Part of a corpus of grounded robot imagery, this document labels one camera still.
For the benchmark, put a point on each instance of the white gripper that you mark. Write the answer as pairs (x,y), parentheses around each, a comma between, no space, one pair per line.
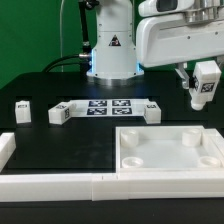
(176,31)

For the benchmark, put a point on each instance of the white square tabletop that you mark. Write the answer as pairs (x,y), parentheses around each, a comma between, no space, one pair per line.
(165,148)

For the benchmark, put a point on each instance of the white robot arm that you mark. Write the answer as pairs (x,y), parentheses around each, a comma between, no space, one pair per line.
(110,40)

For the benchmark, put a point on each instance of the white base tag plate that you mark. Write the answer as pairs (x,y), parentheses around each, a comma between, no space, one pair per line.
(109,107)

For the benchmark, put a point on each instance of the white right fence wall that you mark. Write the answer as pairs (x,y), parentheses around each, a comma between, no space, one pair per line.
(216,139)

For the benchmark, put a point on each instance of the white fence wall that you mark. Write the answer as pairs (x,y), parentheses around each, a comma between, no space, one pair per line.
(96,187)
(216,139)
(7,147)

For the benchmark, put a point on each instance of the white front fence wall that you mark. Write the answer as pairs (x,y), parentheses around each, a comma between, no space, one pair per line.
(96,187)

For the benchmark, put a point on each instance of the white left fence wall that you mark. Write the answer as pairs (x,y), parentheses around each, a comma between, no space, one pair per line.
(7,147)

